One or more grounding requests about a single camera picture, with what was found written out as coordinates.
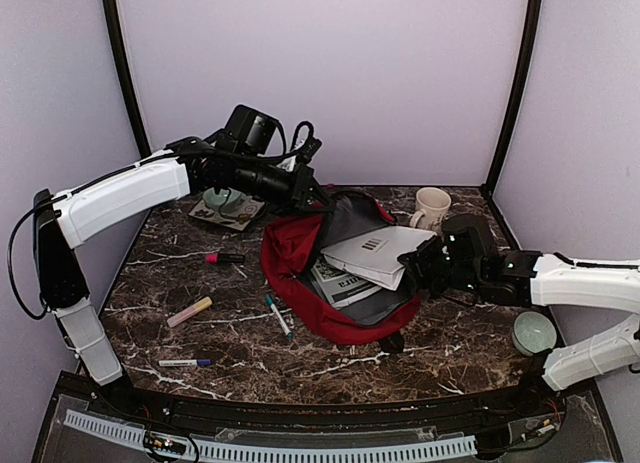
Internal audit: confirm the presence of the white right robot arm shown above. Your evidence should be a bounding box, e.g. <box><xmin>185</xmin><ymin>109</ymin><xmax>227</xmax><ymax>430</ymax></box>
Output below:
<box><xmin>398</xmin><ymin>236</ymin><xmax>639</xmax><ymax>417</ymax></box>

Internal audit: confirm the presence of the grey black and white magazine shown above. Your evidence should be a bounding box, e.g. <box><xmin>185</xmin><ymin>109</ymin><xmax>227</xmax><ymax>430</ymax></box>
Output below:
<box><xmin>310</xmin><ymin>259</ymin><xmax>382</xmax><ymax>309</ymax></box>

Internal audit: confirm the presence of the white mug with red pattern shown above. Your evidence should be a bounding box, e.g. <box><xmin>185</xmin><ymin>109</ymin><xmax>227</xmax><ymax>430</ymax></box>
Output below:
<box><xmin>409</xmin><ymin>187</ymin><xmax>452</xmax><ymax>231</ymax></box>

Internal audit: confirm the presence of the white slotted cable duct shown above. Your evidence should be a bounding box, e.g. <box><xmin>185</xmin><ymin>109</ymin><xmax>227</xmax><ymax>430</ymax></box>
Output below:
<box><xmin>62</xmin><ymin>410</ymin><xmax>478</xmax><ymax>462</ymax></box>

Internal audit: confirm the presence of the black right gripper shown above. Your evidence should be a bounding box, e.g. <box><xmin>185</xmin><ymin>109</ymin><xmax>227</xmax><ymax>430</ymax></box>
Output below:
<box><xmin>400</xmin><ymin>234</ymin><xmax>484</xmax><ymax>299</ymax></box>

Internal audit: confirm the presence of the pink yellow highlighter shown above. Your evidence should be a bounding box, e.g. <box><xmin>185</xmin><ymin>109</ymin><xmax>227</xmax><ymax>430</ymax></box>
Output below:
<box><xmin>167</xmin><ymin>297</ymin><xmax>212</xmax><ymax>328</ymax></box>

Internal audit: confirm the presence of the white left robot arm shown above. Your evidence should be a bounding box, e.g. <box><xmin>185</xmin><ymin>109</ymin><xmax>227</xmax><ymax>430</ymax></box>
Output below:
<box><xmin>6</xmin><ymin>136</ymin><xmax>321</xmax><ymax>419</ymax></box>

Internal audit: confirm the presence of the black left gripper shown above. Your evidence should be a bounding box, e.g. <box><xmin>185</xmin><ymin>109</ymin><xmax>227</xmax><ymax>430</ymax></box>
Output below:
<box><xmin>231</xmin><ymin>151</ymin><xmax>337</xmax><ymax>217</ymax></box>

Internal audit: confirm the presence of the white pen purple cap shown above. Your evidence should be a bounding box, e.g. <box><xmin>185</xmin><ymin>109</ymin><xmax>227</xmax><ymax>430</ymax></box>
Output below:
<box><xmin>158</xmin><ymin>358</ymin><xmax>212</xmax><ymax>368</ymax></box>

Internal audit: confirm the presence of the white booklet with stripes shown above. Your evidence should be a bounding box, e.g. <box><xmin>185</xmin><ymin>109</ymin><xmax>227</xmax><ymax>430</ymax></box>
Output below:
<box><xmin>321</xmin><ymin>226</ymin><xmax>438</xmax><ymax>291</ymax></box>

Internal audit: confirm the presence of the pale green ceramic bowl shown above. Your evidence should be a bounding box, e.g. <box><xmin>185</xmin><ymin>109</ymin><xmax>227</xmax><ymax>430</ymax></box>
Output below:
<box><xmin>202</xmin><ymin>188</ymin><xmax>244</xmax><ymax>212</ymax></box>

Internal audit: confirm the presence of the floral patterned square plate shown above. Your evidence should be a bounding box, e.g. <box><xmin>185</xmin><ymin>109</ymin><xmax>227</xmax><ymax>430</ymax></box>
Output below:
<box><xmin>189</xmin><ymin>193</ymin><xmax>265</xmax><ymax>232</ymax></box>

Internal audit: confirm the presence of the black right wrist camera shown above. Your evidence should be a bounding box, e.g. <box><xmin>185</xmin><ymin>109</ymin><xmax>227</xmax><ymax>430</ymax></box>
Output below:
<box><xmin>441</xmin><ymin>214</ymin><xmax>499</xmax><ymax>262</ymax></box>

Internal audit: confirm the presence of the black enclosure frame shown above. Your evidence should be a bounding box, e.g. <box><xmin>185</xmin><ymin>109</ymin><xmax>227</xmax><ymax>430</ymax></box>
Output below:
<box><xmin>49</xmin><ymin>0</ymin><xmax>601</xmax><ymax>434</ymax></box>

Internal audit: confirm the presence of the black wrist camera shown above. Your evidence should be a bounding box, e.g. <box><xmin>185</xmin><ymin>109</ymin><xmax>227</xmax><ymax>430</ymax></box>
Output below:
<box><xmin>216</xmin><ymin>104</ymin><xmax>280</xmax><ymax>156</ymax></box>
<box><xmin>441</xmin><ymin>214</ymin><xmax>499</xmax><ymax>262</ymax></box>

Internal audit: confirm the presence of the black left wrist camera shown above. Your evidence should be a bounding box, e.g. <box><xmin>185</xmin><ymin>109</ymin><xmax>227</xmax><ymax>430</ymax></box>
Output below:
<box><xmin>216</xmin><ymin>104</ymin><xmax>280</xmax><ymax>156</ymax></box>

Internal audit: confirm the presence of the red backpack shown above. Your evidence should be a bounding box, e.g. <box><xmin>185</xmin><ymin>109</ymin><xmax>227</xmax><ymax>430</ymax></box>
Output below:
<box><xmin>261</xmin><ymin>190</ymin><xmax>421</xmax><ymax>354</ymax></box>

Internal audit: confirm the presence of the pink capped black marker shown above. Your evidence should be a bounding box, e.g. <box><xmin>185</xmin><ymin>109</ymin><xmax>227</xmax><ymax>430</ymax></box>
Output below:
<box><xmin>205</xmin><ymin>252</ymin><xmax>246</xmax><ymax>264</ymax></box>

